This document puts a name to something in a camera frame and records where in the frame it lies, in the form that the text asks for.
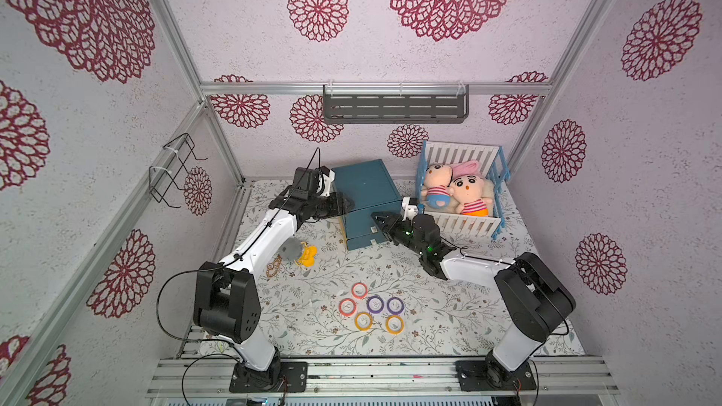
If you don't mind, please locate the teal drawer cabinet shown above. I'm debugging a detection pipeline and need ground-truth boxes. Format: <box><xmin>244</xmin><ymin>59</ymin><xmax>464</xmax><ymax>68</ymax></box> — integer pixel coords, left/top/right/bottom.
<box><xmin>333</xmin><ymin>159</ymin><xmax>402</xmax><ymax>251</ymax></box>

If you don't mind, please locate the purple tape roll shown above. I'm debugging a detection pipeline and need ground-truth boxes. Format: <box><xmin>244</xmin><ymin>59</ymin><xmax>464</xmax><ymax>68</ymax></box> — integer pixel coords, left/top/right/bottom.
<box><xmin>387</xmin><ymin>297</ymin><xmax>405</xmax><ymax>316</ymax></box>
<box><xmin>366</xmin><ymin>295</ymin><xmax>385</xmax><ymax>314</ymax></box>

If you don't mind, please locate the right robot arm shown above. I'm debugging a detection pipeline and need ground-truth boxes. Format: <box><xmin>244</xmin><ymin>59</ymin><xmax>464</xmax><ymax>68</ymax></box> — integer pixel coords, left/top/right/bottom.
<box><xmin>372</xmin><ymin>212</ymin><xmax>576</xmax><ymax>377</ymax></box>

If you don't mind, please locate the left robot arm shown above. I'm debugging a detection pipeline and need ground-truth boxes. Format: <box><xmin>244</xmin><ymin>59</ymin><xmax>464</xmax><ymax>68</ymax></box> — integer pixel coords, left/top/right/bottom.
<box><xmin>193</xmin><ymin>188</ymin><xmax>355</xmax><ymax>373</ymax></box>

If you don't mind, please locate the red tape roll upper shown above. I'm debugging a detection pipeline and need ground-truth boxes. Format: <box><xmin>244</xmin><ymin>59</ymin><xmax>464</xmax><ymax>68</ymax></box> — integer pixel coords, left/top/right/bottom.
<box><xmin>351</xmin><ymin>282</ymin><xmax>369</xmax><ymax>300</ymax></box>

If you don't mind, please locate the red tape roll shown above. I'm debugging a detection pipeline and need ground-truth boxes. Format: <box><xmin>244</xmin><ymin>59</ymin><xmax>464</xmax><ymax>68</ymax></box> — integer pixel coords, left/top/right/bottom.
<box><xmin>338</xmin><ymin>298</ymin><xmax>357</xmax><ymax>317</ymax></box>
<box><xmin>351</xmin><ymin>282</ymin><xmax>369</xmax><ymax>300</ymax></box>

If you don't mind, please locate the orange tape roll right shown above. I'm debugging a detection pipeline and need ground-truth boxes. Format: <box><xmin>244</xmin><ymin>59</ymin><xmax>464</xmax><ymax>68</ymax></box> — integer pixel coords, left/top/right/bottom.
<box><xmin>385</xmin><ymin>315</ymin><xmax>405</xmax><ymax>335</ymax></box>

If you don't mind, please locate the orange tape roll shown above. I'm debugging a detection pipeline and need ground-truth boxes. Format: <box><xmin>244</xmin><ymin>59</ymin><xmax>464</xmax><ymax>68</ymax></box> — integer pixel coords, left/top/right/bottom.
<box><xmin>355</xmin><ymin>312</ymin><xmax>373</xmax><ymax>331</ymax></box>
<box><xmin>385</xmin><ymin>315</ymin><xmax>405</xmax><ymax>335</ymax></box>

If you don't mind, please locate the orange tape roll left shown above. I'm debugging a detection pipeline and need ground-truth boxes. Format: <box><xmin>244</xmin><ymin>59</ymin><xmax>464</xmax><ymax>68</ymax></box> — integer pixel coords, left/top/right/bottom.
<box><xmin>355</xmin><ymin>312</ymin><xmax>373</xmax><ymax>331</ymax></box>

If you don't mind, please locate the red tape roll left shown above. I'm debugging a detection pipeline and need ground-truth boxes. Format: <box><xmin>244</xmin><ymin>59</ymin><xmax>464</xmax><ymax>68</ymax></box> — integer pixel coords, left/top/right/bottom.
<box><xmin>338</xmin><ymin>298</ymin><xmax>357</xmax><ymax>317</ymax></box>

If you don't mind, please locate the yellow flower toy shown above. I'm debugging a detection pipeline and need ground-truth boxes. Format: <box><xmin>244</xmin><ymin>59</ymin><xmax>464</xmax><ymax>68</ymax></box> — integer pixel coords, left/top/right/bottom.
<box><xmin>296</xmin><ymin>242</ymin><xmax>318</xmax><ymax>268</ymax></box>

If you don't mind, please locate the plush doll blue outfit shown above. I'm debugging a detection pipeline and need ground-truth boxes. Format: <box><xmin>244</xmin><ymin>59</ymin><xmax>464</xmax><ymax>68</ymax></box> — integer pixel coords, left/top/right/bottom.
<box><xmin>420</xmin><ymin>164</ymin><xmax>453</xmax><ymax>210</ymax></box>

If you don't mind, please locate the white blue toy crib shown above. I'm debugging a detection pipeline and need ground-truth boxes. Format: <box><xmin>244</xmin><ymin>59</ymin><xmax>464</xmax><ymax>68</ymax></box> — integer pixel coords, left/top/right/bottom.
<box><xmin>416</xmin><ymin>141</ymin><xmax>510</xmax><ymax>240</ymax></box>

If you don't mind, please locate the plush doll striped shirt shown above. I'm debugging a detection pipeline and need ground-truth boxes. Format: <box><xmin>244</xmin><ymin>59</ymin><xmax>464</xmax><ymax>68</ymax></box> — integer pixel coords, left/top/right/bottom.
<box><xmin>449</xmin><ymin>176</ymin><xmax>493</xmax><ymax>217</ymax></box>

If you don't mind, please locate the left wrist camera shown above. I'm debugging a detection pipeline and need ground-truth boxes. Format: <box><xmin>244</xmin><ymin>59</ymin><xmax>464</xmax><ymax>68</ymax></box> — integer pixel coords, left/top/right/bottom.
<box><xmin>291</xmin><ymin>167</ymin><xmax>336</xmax><ymax>199</ymax></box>

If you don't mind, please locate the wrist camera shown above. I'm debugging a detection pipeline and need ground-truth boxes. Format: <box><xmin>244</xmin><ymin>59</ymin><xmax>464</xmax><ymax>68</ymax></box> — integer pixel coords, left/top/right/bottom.
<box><xmin>291</xmin><ymin>167</ymin><xmax>336</xmax><ymax>199</ymax></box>
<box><xmin>402</xmin><ymin>197</ymin><xmax>419</xmax><ymax>220</ymax></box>

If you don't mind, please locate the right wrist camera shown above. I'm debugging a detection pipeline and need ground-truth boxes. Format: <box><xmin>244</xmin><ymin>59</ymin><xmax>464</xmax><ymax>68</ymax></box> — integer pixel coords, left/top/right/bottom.
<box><xmin>402</xmin><ymin>197</ymin><xmax>419</xmax><ymax>220</ymax></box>

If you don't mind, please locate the grey plush keychain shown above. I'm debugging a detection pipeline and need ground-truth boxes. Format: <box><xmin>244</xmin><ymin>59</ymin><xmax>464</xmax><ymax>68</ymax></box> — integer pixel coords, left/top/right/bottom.
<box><xmin>278</xmin><ymin>237</ymin><xmax>304</xmax><ymax>262</ymax></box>

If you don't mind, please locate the grey wall shelf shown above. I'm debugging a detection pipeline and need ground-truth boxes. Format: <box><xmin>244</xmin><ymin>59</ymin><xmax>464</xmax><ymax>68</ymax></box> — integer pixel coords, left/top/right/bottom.
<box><xmin>322</xmin><ymin>86</ymin><xmax>469</xmax><ymax>124</ymax></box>

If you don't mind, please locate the black wire wall rack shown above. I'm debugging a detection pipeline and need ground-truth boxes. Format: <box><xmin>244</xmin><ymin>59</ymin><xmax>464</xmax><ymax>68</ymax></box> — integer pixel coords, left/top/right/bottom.
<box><xmin>148</xmin><ymin>133</ymin><xmax>208</xmax><ymax>209</ymax></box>

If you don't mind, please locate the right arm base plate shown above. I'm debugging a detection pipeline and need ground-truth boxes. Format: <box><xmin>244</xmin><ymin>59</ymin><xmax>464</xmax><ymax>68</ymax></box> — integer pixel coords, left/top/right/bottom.
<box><xmin>454</xmin><ymin>360</ymin><xmax>538</xmax><ymax>393</ymax></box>

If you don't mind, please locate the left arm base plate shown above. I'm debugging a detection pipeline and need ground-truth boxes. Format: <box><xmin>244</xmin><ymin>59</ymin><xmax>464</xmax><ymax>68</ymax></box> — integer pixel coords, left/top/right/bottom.
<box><xmin>229</xmin><ymin>361</ymin><xmax>308</xmax><ymax>394</ymax></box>

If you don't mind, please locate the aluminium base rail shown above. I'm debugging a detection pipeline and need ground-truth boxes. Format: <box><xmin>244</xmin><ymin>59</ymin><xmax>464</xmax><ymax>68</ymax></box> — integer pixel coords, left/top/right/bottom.
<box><xmin>143</xmin><ymin>356</ymin><xmax>620</xmax><ymax>400</ymax></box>

